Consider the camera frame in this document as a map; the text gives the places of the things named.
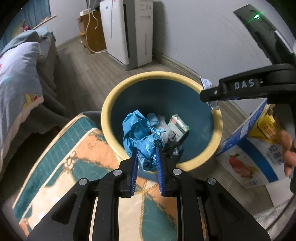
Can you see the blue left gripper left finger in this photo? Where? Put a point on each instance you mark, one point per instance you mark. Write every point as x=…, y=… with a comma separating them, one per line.
x=133, y=176

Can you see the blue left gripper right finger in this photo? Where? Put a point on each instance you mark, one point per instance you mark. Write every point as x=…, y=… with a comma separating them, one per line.
x=161, y=178

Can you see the black plastic bag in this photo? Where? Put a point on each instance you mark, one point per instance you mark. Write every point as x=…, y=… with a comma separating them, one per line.
x=173, y=150

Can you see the blue face mask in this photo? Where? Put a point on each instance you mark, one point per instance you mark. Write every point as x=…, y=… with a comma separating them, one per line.
x=140, y=137

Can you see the white green small carton box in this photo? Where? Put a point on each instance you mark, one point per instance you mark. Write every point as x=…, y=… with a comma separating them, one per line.
x=178, y=127

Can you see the clear plastic wrap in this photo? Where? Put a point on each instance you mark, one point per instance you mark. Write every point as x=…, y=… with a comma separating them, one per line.
x=167, y=132

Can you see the yellow and teal trash bin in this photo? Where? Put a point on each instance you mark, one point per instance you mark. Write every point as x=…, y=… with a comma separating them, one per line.
x=165, y=94

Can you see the person right hand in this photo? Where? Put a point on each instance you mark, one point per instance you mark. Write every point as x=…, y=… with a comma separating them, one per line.
x=288, y=154

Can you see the teal and orange patterned mat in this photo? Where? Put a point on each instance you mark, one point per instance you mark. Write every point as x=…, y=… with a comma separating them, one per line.
x=81, y=151

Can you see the blue white milk carton box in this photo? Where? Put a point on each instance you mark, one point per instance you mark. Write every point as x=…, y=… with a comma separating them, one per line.
x=251, y=154

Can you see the dark grey bed skirt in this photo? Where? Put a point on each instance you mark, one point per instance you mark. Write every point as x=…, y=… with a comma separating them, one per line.
x=51, y=113

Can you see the white fluffy cloth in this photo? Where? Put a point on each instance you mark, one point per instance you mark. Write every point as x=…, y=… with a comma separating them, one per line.
x=276, y=218

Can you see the white air purifier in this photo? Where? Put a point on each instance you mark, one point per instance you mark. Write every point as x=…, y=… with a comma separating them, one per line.
x=128, y=31

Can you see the brown wooden cabinet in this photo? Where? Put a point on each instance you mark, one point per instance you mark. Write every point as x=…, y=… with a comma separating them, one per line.
x=91, y=32

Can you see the teal window curtain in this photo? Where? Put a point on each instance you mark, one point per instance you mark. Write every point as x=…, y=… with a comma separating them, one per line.
x=31, y=14

